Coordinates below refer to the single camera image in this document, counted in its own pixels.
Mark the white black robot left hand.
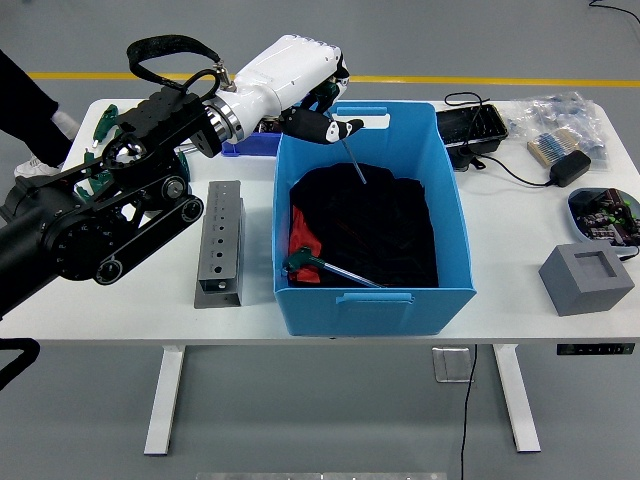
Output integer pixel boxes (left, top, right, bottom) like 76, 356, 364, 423
230, 33, 367, 146

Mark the large green T-handle wrench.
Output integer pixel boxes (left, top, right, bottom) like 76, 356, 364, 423
281, 246, 386, 290

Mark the grey metal tool stand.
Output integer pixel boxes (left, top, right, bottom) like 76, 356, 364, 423
193, 179, 247, 309

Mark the large light blue box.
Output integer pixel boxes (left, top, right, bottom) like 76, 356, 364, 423
273, 100, 479, 337

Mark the small dark blue bin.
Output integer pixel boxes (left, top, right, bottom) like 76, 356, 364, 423
222, 122, 284, 157

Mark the red cloth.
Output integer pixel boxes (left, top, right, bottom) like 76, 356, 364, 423
288, 204, 324, 284

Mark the black cloth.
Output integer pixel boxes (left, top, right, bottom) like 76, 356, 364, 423
289, 162, 441, 289

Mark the black plastic tray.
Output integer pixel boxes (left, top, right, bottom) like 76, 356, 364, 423
436, 104, 510, 151

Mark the person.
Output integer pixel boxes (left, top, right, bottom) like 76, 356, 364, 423
0, 47, 81, 180

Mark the clear bag of parts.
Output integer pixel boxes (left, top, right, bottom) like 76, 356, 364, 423
507, 91, 609, 174

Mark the resistor tape bundle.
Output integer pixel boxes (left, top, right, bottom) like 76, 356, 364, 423
526, 127, 584, 168

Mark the black power adapter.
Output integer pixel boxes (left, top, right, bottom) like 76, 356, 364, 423
548, 149, 593, 190

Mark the light blue dish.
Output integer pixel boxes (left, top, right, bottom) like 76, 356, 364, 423
567, 187, 640, 259

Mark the metal floor plate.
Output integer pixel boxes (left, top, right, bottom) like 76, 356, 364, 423
432, 346, 475, 384

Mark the white table leg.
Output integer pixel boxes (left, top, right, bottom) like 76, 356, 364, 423
143, 344, 187, 457
492, 343, 542, 455

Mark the grey block with square recess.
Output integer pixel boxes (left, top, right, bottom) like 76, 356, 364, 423
538, 242, 636, 317

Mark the black table control panel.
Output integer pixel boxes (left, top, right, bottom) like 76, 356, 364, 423
556, 342, 636, 357

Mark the black cord plug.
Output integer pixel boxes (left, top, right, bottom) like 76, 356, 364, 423
451, 147, 487, 173

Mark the black adapter cord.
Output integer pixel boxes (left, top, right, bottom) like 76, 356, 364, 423
443, 91, 554, 189

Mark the black floor cable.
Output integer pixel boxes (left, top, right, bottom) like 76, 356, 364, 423
587, 0, 640, 24
458, 344, 479, 480

